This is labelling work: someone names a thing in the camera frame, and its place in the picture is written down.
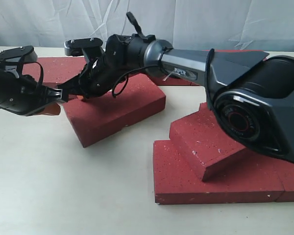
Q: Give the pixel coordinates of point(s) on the red back-right row brick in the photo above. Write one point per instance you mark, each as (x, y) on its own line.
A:
(217, 50)

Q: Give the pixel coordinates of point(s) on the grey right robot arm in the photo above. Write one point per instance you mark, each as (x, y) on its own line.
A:
(250, 93)

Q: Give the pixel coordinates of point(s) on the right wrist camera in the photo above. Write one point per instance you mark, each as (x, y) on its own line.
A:
(87, 46)

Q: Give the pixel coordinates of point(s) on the red front-left base brick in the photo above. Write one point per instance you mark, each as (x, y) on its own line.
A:
(252, 181)

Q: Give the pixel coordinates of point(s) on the white backdrop curtain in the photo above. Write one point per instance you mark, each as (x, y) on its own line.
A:
(188, 24)

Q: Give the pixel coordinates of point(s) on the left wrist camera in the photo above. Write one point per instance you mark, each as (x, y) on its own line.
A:
(13, 59)

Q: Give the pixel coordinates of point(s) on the red brick with white chip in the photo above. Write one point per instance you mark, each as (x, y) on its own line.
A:
(98, 118)

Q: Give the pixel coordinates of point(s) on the red front-right base brick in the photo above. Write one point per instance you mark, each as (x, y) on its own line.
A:
(285, 172)

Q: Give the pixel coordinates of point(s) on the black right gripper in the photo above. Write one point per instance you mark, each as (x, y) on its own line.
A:
(101, 73)

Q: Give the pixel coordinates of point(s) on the red back-left row brick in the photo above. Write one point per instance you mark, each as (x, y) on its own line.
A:
(170, 81)

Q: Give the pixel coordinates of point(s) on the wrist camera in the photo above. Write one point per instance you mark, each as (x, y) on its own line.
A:
(13, 59)
(87, 46)

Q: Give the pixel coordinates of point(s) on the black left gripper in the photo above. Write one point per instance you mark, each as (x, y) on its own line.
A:
(23, 96)

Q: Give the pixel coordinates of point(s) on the red front brick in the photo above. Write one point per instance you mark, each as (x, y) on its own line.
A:
(203, 145)

